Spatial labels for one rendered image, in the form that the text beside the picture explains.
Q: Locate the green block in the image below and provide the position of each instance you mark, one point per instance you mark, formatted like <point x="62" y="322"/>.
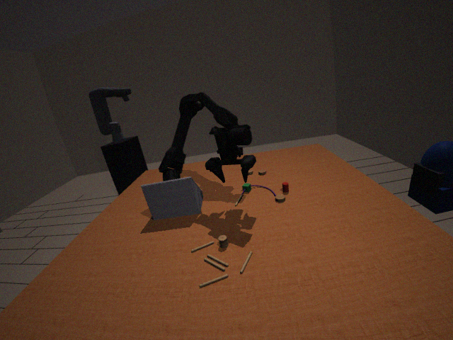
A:
<point x="247" y="186"/>

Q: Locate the small brown wooden cylinder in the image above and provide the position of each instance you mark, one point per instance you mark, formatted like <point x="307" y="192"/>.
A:
<point x="223" y="241"/>

